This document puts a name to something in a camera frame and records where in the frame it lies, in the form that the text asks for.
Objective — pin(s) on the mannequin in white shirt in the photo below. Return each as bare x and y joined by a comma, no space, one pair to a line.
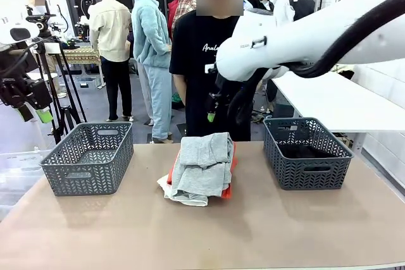
283,7

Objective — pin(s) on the clear plastic storage box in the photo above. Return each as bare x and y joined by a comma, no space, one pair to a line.
16,175

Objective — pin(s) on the white t-shirt with black print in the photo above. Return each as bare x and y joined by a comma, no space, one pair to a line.
186,200

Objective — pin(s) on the orange hoodie with yellow print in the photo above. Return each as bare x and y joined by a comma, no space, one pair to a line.
233,169

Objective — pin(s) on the grey sweatshirt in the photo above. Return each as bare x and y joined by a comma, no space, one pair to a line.
202,162

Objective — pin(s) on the person's right forearm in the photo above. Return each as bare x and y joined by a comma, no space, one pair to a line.
180,88

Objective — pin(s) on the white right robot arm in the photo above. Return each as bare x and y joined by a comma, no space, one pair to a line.
284,39

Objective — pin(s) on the mannequin in cream shirt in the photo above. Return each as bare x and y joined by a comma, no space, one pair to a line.
109,26

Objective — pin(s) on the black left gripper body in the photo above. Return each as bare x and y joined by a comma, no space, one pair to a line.
28,93

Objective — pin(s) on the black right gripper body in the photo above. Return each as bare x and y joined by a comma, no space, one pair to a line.
223,97

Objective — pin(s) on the person in black t-shirt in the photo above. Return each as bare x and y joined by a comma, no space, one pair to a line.
196,61

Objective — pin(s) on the black shorts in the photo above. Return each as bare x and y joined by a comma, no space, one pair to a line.
303,153

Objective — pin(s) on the grey plastic lattice basket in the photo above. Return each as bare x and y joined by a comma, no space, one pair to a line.
310,175
88,175

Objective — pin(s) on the white table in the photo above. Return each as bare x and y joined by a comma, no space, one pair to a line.
332,105

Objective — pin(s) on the black camera tripod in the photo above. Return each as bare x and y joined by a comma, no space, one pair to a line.
47,67

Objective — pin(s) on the mannequin in blue fleece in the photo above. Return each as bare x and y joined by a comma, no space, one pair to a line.
148,33

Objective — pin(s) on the mannequin in plaid shirt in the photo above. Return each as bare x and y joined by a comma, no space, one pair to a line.
185,4

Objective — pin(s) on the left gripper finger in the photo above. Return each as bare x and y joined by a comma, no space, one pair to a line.
44,116
24,114

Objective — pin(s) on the table with patterned cloth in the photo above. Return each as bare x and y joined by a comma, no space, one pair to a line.
79,55

